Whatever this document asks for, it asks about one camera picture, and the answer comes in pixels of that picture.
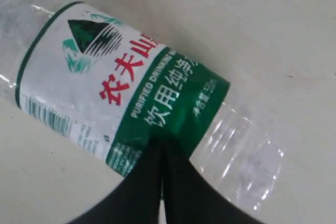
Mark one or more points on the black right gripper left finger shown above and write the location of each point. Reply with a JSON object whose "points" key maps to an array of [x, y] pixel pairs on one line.
{"points": [[137, 198]]}

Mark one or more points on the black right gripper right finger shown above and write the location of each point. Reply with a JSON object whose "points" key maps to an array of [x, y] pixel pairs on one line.
{"points": [[189, 198]]}

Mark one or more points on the clear plastic water bottle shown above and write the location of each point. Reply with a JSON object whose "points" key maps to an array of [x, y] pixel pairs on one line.
{"points": [[110, 88]]}

